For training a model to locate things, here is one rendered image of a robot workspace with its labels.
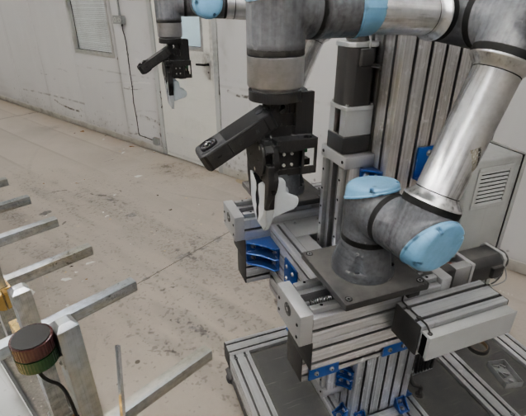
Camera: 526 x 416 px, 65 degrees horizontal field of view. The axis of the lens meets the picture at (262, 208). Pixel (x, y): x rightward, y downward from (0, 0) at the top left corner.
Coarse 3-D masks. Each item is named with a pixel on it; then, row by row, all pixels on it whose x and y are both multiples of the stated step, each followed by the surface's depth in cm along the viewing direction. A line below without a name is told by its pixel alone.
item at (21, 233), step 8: (32, 224) 136; (40, 224) 136; (48, 224) 137; (56, 224) 139; (8, 232) 131; (16, 232) 131; (24, 232) 132; (32, 232) 134; (40, 232) 136; (0, 240) 128; (8, 240) 130; (16, 240) 131
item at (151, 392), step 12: (204, 348) 100; (192, 360) 97; (204, 360) 99; (168, 372) 94; (180, 372) 94; (192, 372) 97; (156, 384) 91; (168, 384) 92; (132, 396) 88; (144, 396) 88; (156, 396) 90; (132, 408) 86; (144, 408) 89
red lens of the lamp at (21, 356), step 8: (8, 344) 60; (40, 344) 60; (48, 344) 61; (16, 352) 59; (24, 352) 59; (32, 352) 60; (40, 352) 60; (48, 352) 61; (16, 360) 60; (24, 360) 60; (32, 360) 60
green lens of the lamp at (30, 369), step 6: (54, 348) 63; (54, 354) 63; (42, 360) 61; (48, 360) 62; (54, 360) 63; (18, 366) 61; (24, 366) 60; (30, 366) 60; (36, 366) 61; (42, 366) 61; (48, 366) 62; (24, 372) 61; (30, 372) 61; (36, 372) 61
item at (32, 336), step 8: (24, 328) 63; (32, 328) 63; (40, 328) 63; (48, 328) 63; (16, 336) 62; (24, 336) 62; (32, 336) 62; (40, 336) 62; (48, 336) 62; (16, 344) 60; (24, 344) 60; (32, 344) 60; (64, 368) 66; (40, 376) 65; (56, 384) 67; (64, 392) 69; (72, 400) 70; (72, 408) 71
